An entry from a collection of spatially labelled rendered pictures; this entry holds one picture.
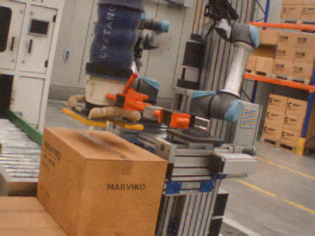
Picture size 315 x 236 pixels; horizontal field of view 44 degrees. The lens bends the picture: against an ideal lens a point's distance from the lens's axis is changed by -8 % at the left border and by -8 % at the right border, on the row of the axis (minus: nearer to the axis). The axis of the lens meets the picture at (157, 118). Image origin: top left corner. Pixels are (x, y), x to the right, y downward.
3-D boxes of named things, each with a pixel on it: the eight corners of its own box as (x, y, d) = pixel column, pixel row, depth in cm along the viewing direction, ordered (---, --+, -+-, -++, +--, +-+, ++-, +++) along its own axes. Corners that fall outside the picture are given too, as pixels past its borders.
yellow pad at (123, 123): (95, 114, 217) (96, 105, 216) (112, 116, 222) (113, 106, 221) (124, 128, 188) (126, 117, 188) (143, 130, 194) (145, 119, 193)
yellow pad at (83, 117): (61, 111, 206) (62, 101, 206) (79, 112, 212) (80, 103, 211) (86, 126, 178) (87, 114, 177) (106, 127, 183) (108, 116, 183)
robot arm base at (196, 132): (197, 132, 227) (200, 114, 226) (216, 138, 215) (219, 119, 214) (175, 130, 218) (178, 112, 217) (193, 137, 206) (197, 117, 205)
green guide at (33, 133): (6, 116, 437) (8, 108, 436) (15, 116, 443) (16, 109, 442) (54, 156, 308) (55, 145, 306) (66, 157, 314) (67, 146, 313)
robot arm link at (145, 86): (157, 102, 250) (161, 79, 248) (134, 98, 249) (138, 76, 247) (156, 100, 262) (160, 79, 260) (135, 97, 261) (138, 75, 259)
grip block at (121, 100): (113, 106, 179) (115, 92, 178) (133, 108, 184) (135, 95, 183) (121, 109, 172) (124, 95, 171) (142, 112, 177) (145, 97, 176)
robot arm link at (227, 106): (212, 120, 216) (238, 28, 224) (238, 126, 209) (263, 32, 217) (204, 114, 206) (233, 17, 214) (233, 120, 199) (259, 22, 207)
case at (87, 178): (36, 196, 220) (43, 126, 215) (99, 197, 242) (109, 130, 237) (76, 245, 170) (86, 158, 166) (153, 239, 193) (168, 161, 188)
